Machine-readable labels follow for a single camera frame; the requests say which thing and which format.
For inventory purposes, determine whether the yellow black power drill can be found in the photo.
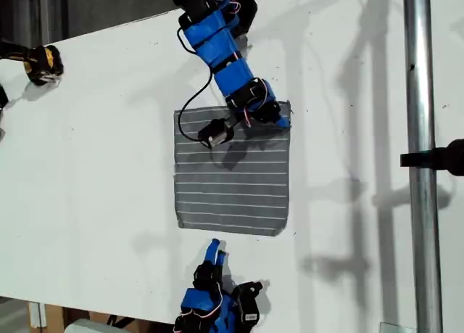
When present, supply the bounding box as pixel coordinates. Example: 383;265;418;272
0;38;65;86

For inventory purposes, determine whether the grey striped towel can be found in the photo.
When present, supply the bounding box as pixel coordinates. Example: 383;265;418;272
173;99;292;238

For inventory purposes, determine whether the steel post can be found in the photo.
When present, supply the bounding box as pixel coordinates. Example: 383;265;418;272
402;0;445;333

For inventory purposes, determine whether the white plastic container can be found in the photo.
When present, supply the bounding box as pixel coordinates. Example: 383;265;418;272
65;318;113;333

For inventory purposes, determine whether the black camera cable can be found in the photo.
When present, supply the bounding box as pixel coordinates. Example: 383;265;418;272
175;26;218;144

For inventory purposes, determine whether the gripper red white wire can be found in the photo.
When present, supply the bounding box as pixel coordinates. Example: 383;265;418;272
243;79;272;128

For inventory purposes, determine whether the black clamp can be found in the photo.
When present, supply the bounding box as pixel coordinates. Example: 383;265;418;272
399;139;464;176

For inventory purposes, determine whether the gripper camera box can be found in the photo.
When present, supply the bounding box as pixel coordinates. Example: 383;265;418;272
237;293;260;325
197;118;235;149

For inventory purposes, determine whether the white bracket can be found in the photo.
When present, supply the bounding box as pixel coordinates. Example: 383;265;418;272
28;301;47;329

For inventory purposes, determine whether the arm red white wire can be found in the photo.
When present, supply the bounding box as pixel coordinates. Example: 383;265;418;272
173;291;224;331

